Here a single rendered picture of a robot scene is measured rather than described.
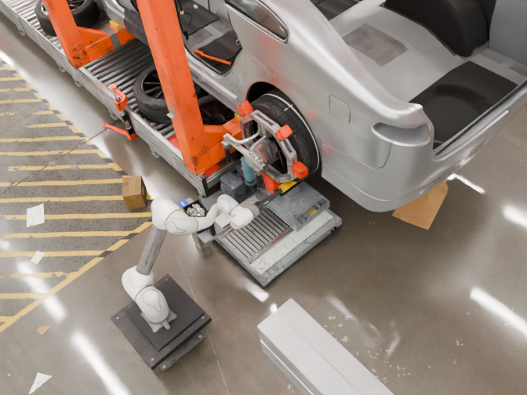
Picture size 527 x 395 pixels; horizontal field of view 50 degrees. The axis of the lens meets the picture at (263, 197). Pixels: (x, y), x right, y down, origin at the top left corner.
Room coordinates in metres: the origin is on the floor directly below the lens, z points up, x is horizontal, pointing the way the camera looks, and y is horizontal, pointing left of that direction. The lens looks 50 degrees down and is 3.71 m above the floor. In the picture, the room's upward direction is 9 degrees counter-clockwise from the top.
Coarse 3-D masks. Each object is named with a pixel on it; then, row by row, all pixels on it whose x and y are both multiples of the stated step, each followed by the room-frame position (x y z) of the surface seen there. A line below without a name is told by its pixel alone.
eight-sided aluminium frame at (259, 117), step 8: (256, 112) 2.93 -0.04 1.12; (240, 120) 3.04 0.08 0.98; (248, 120) 2.96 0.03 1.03; (256, 120) 2.88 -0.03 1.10; (264, 120) 2.87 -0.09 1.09; (248, 128) 3.05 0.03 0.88; (272, 128) 2.76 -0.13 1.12; (280, 128) 2.76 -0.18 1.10; (248, 136) 3.07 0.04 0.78; (248, 144) 3.02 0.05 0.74; (280, 144) 2.69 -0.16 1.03; (288, 144) 2.69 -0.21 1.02; (288, 152) 2.64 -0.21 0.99; (288, 160) 2.63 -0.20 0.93; (296, 160) 2.64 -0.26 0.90; (272, 168) 2.87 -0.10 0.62; (288, 168) 2.64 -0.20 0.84; (272, 176) 2.80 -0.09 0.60; (280, 176) 2.76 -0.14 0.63; (288, 176) 2.64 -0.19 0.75
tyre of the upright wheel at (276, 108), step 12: (264, 96) 3.06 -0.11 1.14; (264, 108) 2.93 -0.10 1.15; (276, 108) 2.88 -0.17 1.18; (288, 108) 2.88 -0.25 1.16; (276, 120) 2.83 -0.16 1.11; (288, 120) 2.78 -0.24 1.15; (300, 120) 2.79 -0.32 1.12; (252, 132) 3.09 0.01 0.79; (300, 132) 2.72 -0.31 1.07; (312, 132) 2.74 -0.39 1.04; (300, 144) 2.66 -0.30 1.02; (312, 144) 2.69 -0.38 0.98; (300, 156) 2.65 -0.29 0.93; (312, 156) 2.65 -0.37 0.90; (276, 168) 2.89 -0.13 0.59; (312, 168) 2.65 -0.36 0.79; (300, 180) 2.67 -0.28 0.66
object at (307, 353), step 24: (288, 312) 0.48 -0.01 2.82; (264, 336) 0.45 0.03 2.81; (288, 336) 0.44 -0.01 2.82; (312, 336) 0.43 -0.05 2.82; (288, 360) 0.40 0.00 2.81; (312, 360) 0.39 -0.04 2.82; (336, 360) 0.38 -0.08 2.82; (312, 384) 0.35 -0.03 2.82; (336, 384) 0.34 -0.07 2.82; (360, 384) 0.34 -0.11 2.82
